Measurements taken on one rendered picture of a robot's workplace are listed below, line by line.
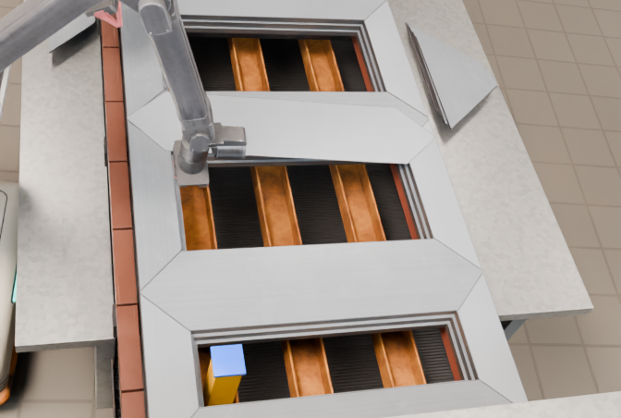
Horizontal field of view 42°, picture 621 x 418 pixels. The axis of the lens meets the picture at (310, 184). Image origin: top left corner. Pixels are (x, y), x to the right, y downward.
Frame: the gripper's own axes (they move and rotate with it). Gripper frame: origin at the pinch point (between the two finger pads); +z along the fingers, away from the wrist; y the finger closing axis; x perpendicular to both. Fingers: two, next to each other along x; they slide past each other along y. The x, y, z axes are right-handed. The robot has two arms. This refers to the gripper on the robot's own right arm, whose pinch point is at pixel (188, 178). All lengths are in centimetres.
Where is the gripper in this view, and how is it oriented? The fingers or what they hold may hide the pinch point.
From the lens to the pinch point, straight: 178.9
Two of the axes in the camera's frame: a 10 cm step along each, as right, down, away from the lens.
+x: -9.7, 0.4, -2.6
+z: -2.2, 3.9, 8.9
